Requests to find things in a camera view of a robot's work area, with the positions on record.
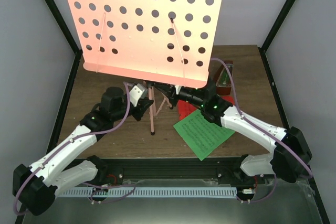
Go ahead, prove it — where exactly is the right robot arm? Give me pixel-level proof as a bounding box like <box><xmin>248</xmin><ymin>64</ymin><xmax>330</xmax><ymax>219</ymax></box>
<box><xmin>152</xmin><ymin>80</ymin><xmax>313</xmax><ymax>184</ymax></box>

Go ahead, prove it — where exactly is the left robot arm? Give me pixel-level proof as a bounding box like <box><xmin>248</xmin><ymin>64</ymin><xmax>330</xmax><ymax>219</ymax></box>
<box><xmin>13</xmin><ymin>83</ymin><xmax>153</xmax><ymax>216</ymax></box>

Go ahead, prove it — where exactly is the reddish-brown wooden metronome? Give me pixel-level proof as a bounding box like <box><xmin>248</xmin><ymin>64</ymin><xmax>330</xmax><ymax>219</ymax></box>
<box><xmin>213</xmin><ymin>65</ymin><xmax>232</xmax><ymax>95</ymax></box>

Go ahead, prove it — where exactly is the white slotted cable duct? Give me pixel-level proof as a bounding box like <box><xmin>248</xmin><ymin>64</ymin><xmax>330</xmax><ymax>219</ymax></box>
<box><xmin>60</xmin><ymin>187</ymin><xmax>237</xmax><ymax>198</ymax></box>

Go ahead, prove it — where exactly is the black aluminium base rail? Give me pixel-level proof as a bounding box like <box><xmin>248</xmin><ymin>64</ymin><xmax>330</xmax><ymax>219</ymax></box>
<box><xmin>65</xmin><ymin>157</ymin><xmax>276</xmax><ymax>185</ymax></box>

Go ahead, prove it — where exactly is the pink music stand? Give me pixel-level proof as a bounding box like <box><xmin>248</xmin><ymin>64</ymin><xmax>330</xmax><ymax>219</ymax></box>
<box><xmin>62</xmin><ymin>0</ymin><xmax>223</xmax><ymax>136</ymax></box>

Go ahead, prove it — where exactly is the green sheet music paper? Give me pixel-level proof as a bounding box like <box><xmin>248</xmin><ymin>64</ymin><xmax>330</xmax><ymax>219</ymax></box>
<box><xmin>174</xmin><ymin>110</ymin><xmax>235</xmax><ymax>161</ymax></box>

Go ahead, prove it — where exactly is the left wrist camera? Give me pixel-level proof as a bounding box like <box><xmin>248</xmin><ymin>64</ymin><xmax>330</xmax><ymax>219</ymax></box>
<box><xmin>130</xmin><ymin>83</ymin><xmax>148</xmax><ymax>107</ymax></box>

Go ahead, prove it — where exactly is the red paper sheet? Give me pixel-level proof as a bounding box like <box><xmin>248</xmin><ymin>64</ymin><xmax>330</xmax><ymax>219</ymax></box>
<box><xmin>177</xmin><ymin>95</ymin><xmax>235</xmax><ymax>121</ymax></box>

